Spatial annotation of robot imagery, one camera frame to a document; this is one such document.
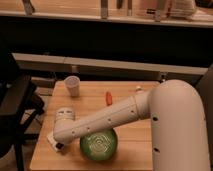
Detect small white eraser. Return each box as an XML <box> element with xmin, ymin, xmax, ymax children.
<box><xmin>135</xmin><ymin>86</ymin><xmax>142</xmax><ymax>92</ymax></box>

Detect green glass bowl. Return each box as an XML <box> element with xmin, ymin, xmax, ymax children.
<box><xmin>80</xmin><ymin>129</ymin><xmax>118</xmax><ymax>161</ymax></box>

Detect black chair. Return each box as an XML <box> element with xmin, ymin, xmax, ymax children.
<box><xmin>0</xmin><ymin>50</ymin><xmax>44</xmax><ymax>171</ymax></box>

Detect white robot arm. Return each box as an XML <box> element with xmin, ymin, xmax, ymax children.
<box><xmin>53</xmin><ymin>80</ymin><xmax>211</xmax><ymax>171</ymax></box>

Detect grey long bench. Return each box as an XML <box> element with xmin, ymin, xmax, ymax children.
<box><xmin>14</xmin><ymin>53</ymin><xmax>208</xmax><ymax>83</ymax></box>

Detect white paper cup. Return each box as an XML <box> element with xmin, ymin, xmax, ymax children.
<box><xmin>64</xmin><ymin>76</ymin><xmax>80</xmax><ymax>97</ymax></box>

